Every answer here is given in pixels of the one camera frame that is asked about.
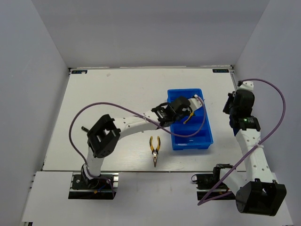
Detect yellow black pliers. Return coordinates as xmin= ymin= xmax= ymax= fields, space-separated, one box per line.
xmin=149 ymin=136 xmax=161 ymax=167
xmin=183 ymin=111 xmax=195 ymax=124

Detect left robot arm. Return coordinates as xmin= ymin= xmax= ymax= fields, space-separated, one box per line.
xmin=81 ymin=97 xmax=195 ymax=188

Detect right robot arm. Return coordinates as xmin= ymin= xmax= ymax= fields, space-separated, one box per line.
xmin=212 ymin=89 xmax=286 ymax=216

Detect right blue table label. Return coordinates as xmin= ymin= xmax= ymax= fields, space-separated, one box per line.
xmin=212 ymin=69 xmax=229 ymax=73

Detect blue table label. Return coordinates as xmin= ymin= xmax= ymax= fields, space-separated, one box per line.
xmin=212 ymin=69 xmax=229 ymax=73
xmin=71 ymin=70 xmax=87 ymax=74

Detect blue divided plastic bin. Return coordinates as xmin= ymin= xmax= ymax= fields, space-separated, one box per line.
xmin=167 ymin=89 xmax=214 ymax=151

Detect thin green precision screwdriver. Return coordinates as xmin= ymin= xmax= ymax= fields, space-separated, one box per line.
xmin=81 ymin=126 xmax=89 ymax=132

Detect left blue table label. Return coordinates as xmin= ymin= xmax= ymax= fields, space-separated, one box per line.
xmin=71 ymin=70 xmax=87 ymax=74

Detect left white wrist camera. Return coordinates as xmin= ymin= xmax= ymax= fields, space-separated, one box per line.
xmin=189 ymin=94 xmax=205 ymax=112

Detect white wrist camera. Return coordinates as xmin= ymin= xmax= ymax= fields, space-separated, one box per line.
xmin=237 ymin=81 xmax=254 ymax=92
xmin=189 ymin=94 xmax=205 ymax=112

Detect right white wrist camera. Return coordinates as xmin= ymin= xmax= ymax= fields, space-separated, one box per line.
xmin=237 ymin=81 xmax=254 ymax=92

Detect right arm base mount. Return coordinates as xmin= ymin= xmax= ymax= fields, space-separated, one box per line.
xmin=191 ymin=173 xmax=230 ymax=201

